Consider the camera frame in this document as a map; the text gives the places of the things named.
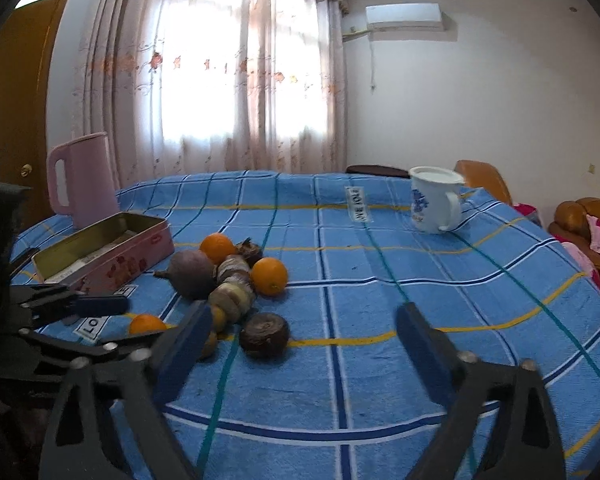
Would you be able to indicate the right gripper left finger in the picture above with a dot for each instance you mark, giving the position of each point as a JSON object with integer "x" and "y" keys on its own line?
{"x": 148, "y": 372}

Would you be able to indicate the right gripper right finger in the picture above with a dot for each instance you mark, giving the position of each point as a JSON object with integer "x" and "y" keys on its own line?
{"x": 524, "y": 441}

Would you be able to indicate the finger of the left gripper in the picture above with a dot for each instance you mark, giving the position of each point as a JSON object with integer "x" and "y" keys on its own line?
{"x": 35, "y": 306}
{"x": 95, "y": 347}

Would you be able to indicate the small orange tangerine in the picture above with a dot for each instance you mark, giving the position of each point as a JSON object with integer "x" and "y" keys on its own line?
{"x": 145, "y": 323}

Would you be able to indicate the yellow-green round fruit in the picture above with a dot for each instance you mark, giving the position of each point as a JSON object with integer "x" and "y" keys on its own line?
{"x": 209, "y": 346}

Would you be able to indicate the purple round beet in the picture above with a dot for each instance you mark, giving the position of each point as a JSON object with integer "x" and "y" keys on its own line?
{"x": 191, "y": 274}

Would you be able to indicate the striped sugarcane piece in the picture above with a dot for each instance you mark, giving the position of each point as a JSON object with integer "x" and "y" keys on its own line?
{"x": 234, "y": 294}

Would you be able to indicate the orange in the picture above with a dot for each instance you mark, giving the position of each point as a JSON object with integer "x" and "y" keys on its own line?
{"x": 269, "y": 277}
{"x": 217, "y": 247}

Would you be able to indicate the dark brown water chestnut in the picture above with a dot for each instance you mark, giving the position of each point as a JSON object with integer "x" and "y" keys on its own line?
{"x": 264, "y": 336}

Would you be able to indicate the dark pointed water chestnut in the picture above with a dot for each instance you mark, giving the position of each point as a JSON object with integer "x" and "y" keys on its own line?
{"x": 250, "y": 251}

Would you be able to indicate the printed paper in tin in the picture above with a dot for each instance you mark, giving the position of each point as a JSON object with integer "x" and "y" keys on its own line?
{"x": 79, "y": 263}

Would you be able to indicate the pink metal tin box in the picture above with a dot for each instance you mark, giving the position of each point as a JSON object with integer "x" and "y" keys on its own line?
{"x": 106, "y": 255}

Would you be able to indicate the pink plastic pitcher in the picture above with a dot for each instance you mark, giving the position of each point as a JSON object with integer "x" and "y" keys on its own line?
{"x": 89, "y": 181}

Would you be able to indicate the brown wooden door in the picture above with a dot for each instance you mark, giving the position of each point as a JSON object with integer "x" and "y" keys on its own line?
{"x": 26, "y": 44}

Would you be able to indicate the brown leather sofa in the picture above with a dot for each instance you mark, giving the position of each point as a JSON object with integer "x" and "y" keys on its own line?
{"x": 570, "y": 225}

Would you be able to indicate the white blue enamel mug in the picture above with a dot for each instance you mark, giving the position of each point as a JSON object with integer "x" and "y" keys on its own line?
{"x": 436, "y": 206}

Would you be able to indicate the orange wooden chair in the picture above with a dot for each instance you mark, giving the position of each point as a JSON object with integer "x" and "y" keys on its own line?
{"x": 484, "y": 175}

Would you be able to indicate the sheer floral curtain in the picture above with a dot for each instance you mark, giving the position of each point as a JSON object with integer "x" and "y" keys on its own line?
{"x": 187, "y": 86}

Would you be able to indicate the white wall air conditioner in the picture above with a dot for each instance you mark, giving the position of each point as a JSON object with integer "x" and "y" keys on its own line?
{"x": 411, "y": 16}

